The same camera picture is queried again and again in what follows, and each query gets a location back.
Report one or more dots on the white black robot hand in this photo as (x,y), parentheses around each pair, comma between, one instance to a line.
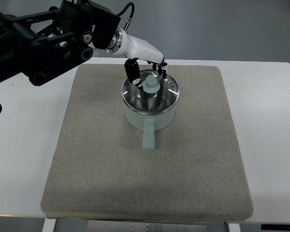
(134,49)

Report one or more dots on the mint green saucepan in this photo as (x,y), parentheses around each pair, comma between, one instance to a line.
(149,124)

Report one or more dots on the black label strip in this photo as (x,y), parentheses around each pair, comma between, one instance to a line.
(275,227)

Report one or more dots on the grey felt mat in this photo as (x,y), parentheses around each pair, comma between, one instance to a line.
(189,171)

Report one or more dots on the glass lid green knob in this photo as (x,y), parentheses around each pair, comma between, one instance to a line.
(158,95)

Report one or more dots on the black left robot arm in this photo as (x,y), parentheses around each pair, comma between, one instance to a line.
(45,45)

